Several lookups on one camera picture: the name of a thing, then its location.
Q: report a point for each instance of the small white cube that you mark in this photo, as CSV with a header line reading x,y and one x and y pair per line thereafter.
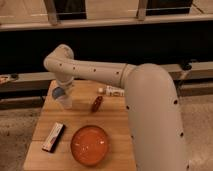
x,y
100,90

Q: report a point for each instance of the dark red small bottle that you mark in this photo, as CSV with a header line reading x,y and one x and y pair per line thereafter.
x,y
96,104

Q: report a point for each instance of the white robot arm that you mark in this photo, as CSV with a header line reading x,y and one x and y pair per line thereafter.
x,y
151,101

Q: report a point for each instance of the small flat carton box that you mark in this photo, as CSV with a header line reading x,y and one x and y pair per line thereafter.
x,y
53,136

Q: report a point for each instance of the orange ceramic bowl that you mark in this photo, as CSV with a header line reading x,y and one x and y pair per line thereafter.
x,y
89,145

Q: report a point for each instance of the wooden table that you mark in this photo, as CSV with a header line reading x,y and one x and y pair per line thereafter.
x,y
111,116

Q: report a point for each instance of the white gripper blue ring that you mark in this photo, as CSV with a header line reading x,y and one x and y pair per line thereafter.
x,y
61,94

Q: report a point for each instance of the white box with print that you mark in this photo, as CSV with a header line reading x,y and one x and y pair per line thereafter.
x,y
113,91

